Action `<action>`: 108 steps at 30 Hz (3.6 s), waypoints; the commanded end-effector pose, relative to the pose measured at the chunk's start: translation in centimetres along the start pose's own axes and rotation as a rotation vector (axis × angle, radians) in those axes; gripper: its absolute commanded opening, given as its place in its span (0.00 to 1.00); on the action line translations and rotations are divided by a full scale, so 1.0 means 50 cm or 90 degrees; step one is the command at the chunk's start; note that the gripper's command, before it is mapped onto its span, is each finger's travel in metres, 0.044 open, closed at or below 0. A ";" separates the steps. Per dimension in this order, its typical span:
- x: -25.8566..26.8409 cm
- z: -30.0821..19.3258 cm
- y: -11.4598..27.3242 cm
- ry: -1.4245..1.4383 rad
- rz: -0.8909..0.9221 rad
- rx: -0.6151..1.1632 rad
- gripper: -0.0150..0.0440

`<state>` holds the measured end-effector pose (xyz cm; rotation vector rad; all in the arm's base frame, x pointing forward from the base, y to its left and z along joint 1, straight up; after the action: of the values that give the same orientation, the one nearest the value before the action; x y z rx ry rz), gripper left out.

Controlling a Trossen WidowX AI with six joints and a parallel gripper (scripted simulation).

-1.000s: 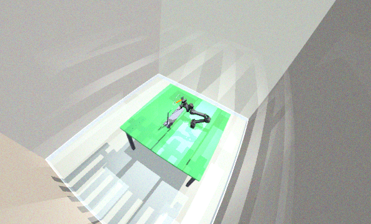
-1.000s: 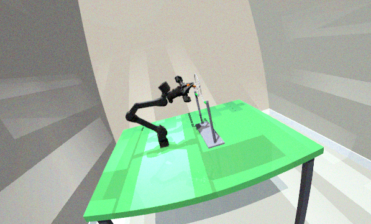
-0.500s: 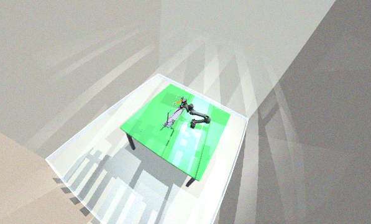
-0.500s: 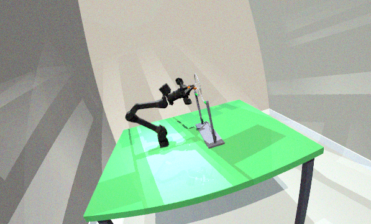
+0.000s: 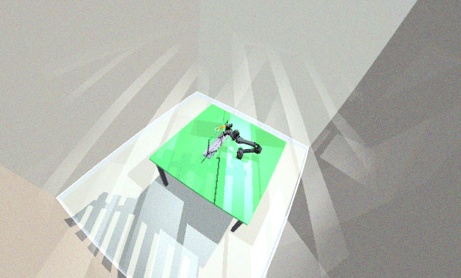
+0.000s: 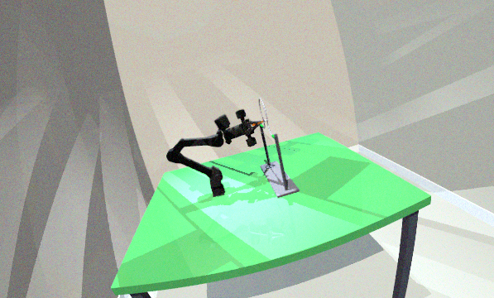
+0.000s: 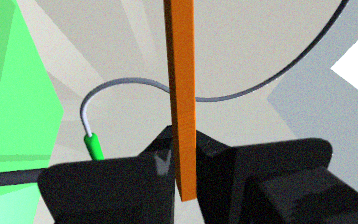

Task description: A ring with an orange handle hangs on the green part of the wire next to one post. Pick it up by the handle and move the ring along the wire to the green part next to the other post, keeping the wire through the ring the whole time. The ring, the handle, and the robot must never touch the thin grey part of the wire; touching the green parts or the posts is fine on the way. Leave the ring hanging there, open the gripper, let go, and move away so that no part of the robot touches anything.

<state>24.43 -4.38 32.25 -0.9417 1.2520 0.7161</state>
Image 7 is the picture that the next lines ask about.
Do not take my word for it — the orange bar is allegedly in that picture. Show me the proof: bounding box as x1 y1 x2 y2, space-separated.
163 0 196 202

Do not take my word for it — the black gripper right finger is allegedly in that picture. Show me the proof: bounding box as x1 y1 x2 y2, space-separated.
196 130 333 224

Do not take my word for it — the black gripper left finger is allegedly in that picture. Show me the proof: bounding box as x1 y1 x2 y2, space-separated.
37 125 175 224

